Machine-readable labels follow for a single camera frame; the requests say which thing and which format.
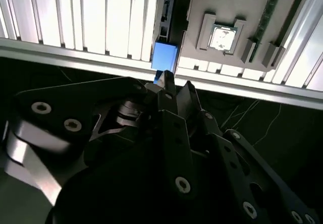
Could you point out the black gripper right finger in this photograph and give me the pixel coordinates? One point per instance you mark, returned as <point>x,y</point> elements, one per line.
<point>227,158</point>

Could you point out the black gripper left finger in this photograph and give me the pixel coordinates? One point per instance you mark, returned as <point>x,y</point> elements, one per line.
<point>63,103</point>

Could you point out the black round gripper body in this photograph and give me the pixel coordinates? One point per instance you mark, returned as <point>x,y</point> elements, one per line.
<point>121,196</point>

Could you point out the hard disk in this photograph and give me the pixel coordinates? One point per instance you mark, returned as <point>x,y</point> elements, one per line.
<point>164,55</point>

